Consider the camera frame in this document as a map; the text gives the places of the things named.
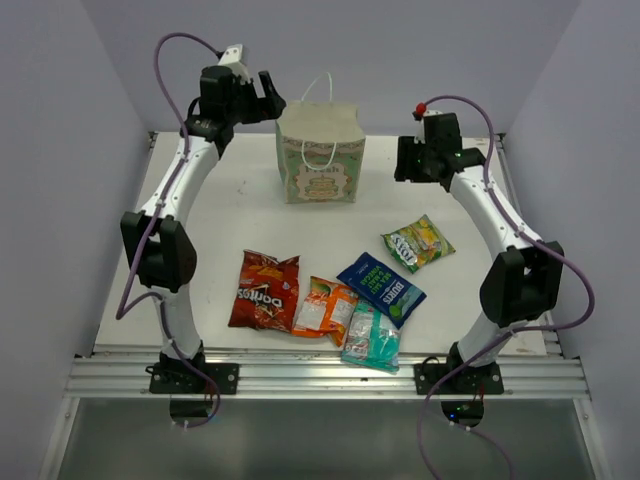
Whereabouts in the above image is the blue Burts crisps bag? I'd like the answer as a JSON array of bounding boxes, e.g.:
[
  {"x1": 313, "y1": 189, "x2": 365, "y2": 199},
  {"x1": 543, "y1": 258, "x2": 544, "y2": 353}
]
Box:
[{"x1": 337, "y1": 252, "x2": 426, "y2": 329}]

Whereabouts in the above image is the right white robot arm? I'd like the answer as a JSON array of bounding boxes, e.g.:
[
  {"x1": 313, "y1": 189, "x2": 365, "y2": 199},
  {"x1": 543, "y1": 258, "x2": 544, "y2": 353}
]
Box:
[{"x1": 394, "y1": 104, "x2": 563, "y2": 393}]

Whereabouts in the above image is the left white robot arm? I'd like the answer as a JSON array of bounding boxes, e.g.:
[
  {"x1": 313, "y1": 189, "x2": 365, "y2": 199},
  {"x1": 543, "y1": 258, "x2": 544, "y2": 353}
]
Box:
[{"x1": 120, "y1": 66, "x2": 286, "y2": 393}]

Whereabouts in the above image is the teal clear candy bag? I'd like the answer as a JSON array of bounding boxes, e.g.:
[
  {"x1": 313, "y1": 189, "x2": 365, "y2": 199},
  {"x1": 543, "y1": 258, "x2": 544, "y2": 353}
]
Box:
[{"x1": 341, "y1": 299, "x2": 400, "y2": 374}]

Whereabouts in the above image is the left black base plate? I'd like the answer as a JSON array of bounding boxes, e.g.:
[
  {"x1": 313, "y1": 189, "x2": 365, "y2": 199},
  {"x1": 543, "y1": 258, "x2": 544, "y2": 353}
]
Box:
[{"x1": 145, "y1": 361, "x2": 240, "y2": 395}]

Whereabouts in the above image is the aluminium front rail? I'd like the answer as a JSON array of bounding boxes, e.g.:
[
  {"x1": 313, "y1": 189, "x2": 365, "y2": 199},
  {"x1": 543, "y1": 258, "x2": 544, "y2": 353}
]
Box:
[{"x1": 64, "y1": 349, "x2": 590, "y2": 400}]

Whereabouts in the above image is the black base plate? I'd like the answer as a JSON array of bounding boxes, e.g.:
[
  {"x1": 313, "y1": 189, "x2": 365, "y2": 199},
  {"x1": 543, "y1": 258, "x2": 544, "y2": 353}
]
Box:
[
  {"x1": 413, "y1": 361, "x2": 505, "y2": 396},
  {"x1": 145, "y1": 361, "x2": 240, "y2": 395}
]

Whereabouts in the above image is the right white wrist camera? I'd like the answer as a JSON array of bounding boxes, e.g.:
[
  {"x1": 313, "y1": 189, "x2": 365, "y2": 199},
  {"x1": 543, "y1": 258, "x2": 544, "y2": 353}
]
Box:
[{"x1": 412, "y1": 102, "x2": 443, "y2": 144}]

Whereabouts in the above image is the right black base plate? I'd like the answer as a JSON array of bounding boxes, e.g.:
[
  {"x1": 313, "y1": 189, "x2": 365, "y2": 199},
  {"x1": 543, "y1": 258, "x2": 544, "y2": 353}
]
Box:
[{"x1": 413, "y1": 361, "x2": 505, "y2": 396}]

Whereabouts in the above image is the green Fox's candy bag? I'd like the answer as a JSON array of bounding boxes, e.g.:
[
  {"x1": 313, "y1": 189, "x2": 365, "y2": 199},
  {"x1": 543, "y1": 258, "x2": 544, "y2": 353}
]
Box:
[{"x1": 381, "y1": 215, "x2": 456, "y2": 274}]

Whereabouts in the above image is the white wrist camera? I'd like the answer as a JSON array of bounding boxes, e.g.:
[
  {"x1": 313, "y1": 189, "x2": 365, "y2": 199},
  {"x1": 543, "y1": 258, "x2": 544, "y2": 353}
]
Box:
[
  {"x1": 218, "y1": 44, "x2": 251, "y2": 84},
  {"x1": 412, "y1": 102, "x2": 443, "y2": 144}
]

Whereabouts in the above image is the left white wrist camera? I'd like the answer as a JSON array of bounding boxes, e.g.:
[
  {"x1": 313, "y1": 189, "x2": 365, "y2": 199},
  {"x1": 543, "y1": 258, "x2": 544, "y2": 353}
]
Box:
[{"x1": 218, "y1": 44, "x2": 251, "y2": 84}]

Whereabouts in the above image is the red Doritos chip bag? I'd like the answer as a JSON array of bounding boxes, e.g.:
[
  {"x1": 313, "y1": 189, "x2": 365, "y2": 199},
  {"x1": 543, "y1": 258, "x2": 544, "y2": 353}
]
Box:
[{"x1": 228, "y1": 250, "x2": 300, "y2": 333}]

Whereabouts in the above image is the green patterned paper bag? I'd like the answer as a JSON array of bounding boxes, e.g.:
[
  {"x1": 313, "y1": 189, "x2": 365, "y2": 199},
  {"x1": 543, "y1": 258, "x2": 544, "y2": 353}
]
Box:
[{"x1": 276, "y1": 72, "x2": 366, "y2": 204}]

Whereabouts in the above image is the orange snack packet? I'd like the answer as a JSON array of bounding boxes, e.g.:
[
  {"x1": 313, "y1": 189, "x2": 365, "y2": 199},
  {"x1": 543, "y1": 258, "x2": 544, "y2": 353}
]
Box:
[{"x1": 291, "y1": 276, "x2": 358, "y2": 348}]

